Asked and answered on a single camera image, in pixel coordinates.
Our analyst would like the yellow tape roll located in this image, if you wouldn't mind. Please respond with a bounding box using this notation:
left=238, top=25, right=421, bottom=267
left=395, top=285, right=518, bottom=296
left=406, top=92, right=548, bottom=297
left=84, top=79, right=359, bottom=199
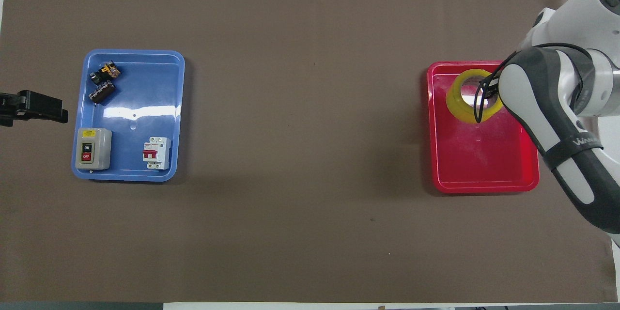
left=445, top=68, right=505, bottom=124

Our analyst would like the white red circuit breaker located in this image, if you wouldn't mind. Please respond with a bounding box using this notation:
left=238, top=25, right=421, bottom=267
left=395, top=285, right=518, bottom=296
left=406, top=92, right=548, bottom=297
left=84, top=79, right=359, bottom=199
left=142, top=136, right=171, bottom=171

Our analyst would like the red plastic tray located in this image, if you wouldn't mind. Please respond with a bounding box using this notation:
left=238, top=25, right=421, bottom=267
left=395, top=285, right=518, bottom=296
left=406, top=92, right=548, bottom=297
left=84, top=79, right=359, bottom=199
left=426, top=61, right=541, bottom=195

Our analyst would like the blue plastic tray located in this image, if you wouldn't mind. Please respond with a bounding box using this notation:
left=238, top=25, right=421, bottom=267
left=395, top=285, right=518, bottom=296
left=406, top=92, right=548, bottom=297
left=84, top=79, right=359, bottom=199
left=71, top=49, right=186, bottom=183

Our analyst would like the brown ribbed electrical component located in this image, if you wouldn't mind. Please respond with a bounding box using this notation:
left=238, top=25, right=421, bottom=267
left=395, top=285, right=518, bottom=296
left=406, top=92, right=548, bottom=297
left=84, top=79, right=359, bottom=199
left=88, top=80, right=116, bottom=106

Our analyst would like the black cable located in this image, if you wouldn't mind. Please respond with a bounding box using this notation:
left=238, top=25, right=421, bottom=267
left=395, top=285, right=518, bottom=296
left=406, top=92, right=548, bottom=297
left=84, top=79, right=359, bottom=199
left=474, top=43, right=597, bottom=124

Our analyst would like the grey on-off switch box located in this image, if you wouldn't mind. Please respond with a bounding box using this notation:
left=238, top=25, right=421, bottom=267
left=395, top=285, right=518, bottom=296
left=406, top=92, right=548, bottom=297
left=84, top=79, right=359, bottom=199
left=75, top=127, right=113, bottom=171

